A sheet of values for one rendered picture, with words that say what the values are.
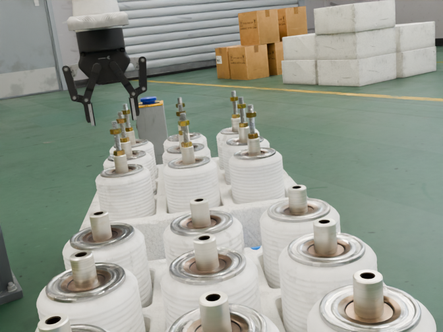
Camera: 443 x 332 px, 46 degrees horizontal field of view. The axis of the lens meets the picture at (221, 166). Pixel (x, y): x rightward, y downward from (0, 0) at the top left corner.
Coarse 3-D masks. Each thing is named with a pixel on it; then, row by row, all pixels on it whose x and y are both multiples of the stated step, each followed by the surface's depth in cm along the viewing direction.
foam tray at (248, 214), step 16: (160, 176) 113; (224, 176) 111; (288, 176) 103; (96, 192) 106; (160, 192) 101; (224, 192) 97; (96, 208) 96; (160, 208) 92; (224, 208) 88; (240, 208) 87; (256, 208) 87; (144, 224) 86; (160, 224) 86; (256, 224) 88; (160, 240) 87; (256, 240) 89; (160, 256) 88
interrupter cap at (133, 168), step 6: (108, 168) 93; (114, 168) 93; (132, 168) 92; (138, 168) 91; (102, 174) 90; (108, 174) 89; (114, 174) 89; (120, 174) 89; (126, 174) 88; (132, 174) 88
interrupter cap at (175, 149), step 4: (192, 144) 106; (196, 144) 105; (200, 144) 105; (168, 148) 104; (172, 148) 104; (176, 148) 104; (196, 148) 102; (200, 148) 101; (168, 152) 102; (172, 152) 101; (176, 152) 100; (180, 152) 100
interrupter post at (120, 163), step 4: (116, 156) 90; (120, 156) 90; (124, 156) 90; (116, 160) 90; (120, 160) 90; (124, 160) 90; (116, 164) 90; (120, 164) 90; (124, 164) 90; (116, 168) 90; (120, 168) 90; (124, 168) 90; (116, 172) 91; (120, 172) 90; (124, 172) 90
